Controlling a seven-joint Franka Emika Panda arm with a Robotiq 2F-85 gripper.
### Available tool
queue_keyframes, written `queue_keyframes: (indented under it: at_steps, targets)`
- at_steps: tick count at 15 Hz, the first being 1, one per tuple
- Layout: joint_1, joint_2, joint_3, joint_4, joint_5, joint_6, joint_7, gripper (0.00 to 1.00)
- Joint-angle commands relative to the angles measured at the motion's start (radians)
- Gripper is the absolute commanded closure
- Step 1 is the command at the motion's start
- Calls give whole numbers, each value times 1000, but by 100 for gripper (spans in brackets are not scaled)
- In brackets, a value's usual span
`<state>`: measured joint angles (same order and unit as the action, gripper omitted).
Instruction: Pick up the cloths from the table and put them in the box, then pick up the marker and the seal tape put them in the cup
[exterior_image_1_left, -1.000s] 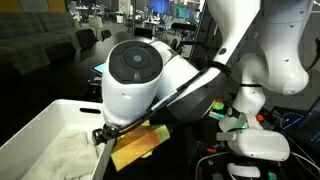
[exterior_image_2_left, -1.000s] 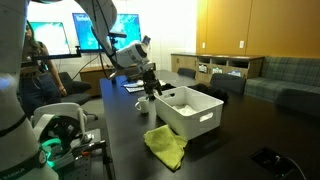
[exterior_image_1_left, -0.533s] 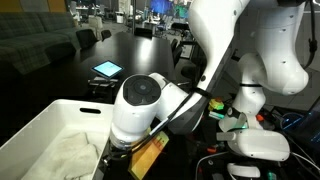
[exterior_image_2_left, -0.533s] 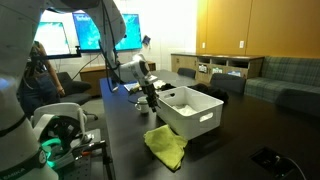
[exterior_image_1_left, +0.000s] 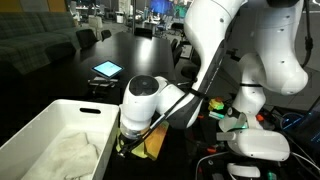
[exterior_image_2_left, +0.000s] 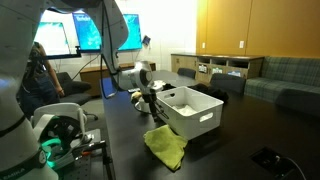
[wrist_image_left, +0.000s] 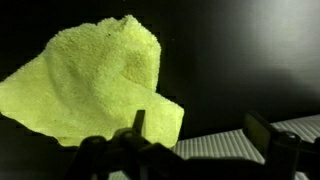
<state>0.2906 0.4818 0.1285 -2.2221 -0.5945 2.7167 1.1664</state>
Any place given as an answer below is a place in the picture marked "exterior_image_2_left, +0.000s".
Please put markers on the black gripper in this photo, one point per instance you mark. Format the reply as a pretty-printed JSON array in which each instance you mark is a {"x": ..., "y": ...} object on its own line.
[{"x": 150, "y": 100}]

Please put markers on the yellow microfibre cloth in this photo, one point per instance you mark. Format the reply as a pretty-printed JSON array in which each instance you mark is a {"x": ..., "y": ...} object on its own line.
[{"x": 166, "y": 146}]

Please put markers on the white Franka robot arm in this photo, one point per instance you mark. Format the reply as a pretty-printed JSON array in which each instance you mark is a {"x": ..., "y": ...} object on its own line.
[{"x": 13, "y": 100}]

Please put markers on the white plastic box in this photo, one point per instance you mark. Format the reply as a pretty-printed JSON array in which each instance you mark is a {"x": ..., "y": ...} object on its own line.
[{"x": 200, "y": 128}]

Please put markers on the small printed box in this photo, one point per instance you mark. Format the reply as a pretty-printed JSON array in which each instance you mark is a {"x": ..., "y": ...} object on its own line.
[
  {"x": 203, "y": 69},
  {"x": 235, "y": 73},
  {"x": 217, "y": 70}
]

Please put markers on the wooden sideboard with shelves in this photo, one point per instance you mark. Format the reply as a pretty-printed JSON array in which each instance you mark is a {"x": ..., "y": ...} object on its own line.
[{"x": 185, "y": 62}]

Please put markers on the black fabric bundle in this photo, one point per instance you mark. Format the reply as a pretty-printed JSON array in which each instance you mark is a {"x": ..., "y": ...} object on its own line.
[{"x": 213, "y": 91}]

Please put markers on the low wooden bench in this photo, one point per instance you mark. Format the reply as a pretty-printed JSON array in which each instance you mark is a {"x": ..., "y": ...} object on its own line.
[{"x": 93, "y": 74}]

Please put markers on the black office chair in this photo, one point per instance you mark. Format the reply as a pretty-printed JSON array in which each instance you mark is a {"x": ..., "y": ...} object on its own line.
[{"x": 75, "y": 90}]

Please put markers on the perforated metal plate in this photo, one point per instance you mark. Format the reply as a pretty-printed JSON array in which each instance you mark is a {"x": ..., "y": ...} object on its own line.
[{"x": 85, "y": 168}]

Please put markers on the white curved device green glow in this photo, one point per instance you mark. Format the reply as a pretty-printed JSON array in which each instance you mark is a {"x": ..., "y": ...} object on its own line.
[{"x": 63, "y": 108}]

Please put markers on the black boom bar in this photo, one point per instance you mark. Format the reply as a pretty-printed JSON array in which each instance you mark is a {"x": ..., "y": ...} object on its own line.
[{"x": 63, "y": 55}]

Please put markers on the person in dark top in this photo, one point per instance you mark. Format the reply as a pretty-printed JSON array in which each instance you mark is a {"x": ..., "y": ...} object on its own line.
[{"x": 38, "y": 83}]

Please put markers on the green plaid sofa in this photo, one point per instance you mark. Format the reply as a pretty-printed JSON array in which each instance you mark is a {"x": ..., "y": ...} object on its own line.
[{"x": 286, "y": 71}]

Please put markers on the small wall picture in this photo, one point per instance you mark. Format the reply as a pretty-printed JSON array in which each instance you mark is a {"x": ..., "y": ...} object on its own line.
[{"x": 146, "y": 40}]

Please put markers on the white wall plate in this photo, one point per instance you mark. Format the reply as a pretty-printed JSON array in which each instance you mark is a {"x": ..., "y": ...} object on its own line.
[
  {"x": 241, "y": 44},
  {"x": 203, "y": 45}
]

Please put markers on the large wall screen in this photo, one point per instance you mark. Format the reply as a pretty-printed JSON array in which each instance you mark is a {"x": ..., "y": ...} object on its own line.
[{"x": 86, "y": 33}]

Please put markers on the pale wall screen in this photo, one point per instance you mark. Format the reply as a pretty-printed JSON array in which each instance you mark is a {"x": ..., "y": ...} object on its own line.
[{"x": 51, "y": 38}]

